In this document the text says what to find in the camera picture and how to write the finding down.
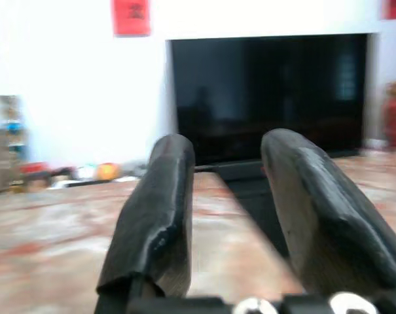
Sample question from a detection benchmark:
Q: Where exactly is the cluttered storage shelf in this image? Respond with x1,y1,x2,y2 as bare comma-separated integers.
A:
0,94,29,194

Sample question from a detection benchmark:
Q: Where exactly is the large black television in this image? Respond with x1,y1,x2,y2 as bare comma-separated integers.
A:
170,33,369,167

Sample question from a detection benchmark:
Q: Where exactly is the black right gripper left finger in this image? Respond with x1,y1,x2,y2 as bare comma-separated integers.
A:
95,133,196,298

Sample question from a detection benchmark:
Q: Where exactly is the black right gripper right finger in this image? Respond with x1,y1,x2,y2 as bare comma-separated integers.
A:
261,128,396,296

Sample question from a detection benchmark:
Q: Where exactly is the orange round object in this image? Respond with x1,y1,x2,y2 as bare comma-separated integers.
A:
96,162,122,181

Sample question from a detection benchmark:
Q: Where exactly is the small red box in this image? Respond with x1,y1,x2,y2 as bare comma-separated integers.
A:
20,162,52,184

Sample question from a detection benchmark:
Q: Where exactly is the red and gold decoration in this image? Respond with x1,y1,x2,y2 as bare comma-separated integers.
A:
382,81,396,150

